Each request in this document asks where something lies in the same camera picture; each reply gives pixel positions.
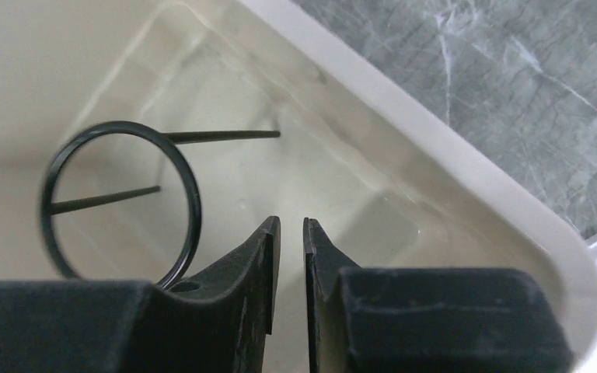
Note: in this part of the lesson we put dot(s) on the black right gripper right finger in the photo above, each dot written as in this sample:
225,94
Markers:
425,319

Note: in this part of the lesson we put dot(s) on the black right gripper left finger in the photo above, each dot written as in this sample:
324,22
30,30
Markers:
214,321

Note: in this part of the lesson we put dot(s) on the black metal ring tripod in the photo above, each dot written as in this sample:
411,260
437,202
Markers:
167,143

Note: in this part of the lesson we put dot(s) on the beige plastic bin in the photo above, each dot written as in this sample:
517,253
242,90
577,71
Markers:
390,183

